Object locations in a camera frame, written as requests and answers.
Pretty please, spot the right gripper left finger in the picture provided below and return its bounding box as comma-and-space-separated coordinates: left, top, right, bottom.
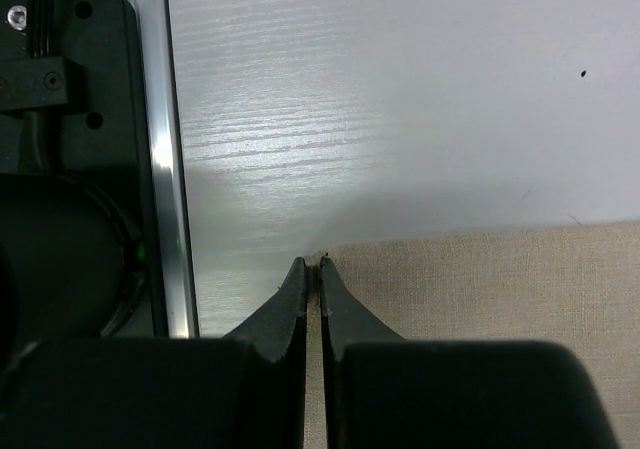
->
225, 257, 308, 448

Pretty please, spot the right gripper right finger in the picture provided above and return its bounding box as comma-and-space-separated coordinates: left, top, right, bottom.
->
319, 258, 406, 448

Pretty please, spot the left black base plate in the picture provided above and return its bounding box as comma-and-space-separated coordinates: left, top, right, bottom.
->
1, 0, 168, 346

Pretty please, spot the beige cloth napkin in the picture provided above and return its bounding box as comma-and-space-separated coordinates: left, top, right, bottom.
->
326, 222, 639, 448

